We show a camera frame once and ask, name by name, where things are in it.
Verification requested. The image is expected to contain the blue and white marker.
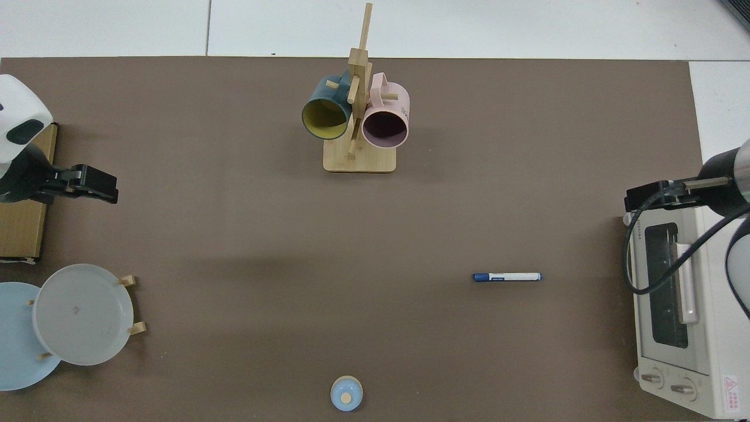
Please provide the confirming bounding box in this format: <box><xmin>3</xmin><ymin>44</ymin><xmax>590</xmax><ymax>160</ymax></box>
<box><xmin>473</xmin><ymin>272</ymin><xmax>543</xmax><ymax>283</ymax></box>

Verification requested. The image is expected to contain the grey plate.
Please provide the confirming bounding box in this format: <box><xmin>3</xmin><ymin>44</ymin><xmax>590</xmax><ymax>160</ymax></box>
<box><xmin>32</xmin><ymin>264</ymin><xmax>134</xmax><ymax>366</ymax></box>

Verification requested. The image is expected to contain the wooden plate rack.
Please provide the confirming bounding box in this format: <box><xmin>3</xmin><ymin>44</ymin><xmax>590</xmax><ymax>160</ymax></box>
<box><xmin>23</xmin><ymin>274</ymin><xmax>147</xmax><ymax>359</ymax></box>

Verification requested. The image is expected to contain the pale toaster oven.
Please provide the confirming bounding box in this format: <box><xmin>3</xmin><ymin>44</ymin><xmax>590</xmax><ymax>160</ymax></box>
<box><xmin>623</xmin><ymin>206</ymin><xmax>750</xmax><ymax>420</ymax></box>

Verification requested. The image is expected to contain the light blue plate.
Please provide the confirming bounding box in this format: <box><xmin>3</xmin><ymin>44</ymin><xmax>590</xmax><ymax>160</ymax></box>
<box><xmin>0</xmin><ymin>282</ymin><xmax>62</xmax><ymax>392</ymax></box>

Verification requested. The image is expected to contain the dark grey panel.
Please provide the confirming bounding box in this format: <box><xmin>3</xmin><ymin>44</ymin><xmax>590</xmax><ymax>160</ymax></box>
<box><xmin>720</xmin><ymin>0</ymin><xmax>750</xmax><ymax>33</ymax></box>

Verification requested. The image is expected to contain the brown table cloth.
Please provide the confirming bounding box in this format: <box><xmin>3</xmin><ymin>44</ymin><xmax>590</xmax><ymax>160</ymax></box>
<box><xmin>0</xmin><ymin>57</ymin><xmax>704</xmax><ymax>422</ymax></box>

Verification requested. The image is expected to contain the dark teal mug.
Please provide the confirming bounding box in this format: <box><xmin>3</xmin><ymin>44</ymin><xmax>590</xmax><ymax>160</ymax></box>
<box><xmin>302</xmin><ymin>69</ymin><xmax>356</xmax><ymax>140</ymax></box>

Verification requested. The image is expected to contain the wooden cup stand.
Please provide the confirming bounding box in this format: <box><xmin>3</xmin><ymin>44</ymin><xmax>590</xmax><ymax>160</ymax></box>
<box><xmin>323</xmin><ymin>3</ymin><xmax>398</xmax><ymax>173</ymax></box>

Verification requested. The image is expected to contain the pink mug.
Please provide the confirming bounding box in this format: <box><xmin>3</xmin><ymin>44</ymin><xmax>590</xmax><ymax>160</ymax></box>
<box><xmin>361</xmin><ymin>73</ymin><xmax>410</xmax><ymax>148</ymax></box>

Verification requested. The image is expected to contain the small blue round thing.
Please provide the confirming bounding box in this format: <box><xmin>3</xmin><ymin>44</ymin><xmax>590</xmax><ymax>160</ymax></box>
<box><xmin>330</xmin><ymin>376</ymin><xmax>364</xmax><ymax>412</ymax></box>

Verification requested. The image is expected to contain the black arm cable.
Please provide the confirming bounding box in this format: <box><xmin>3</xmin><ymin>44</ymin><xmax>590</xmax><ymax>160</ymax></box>
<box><xmin>623</xmin><ymin>182</ymin><xmax>750</xmax><ymax>295</ymax></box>

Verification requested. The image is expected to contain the wire basket with wooden floor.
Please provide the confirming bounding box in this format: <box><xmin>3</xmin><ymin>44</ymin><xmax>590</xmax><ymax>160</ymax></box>
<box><xmin>0</xmin><ymin>123</ymin><xmax>59</xmax><ymax>264</ymax></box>

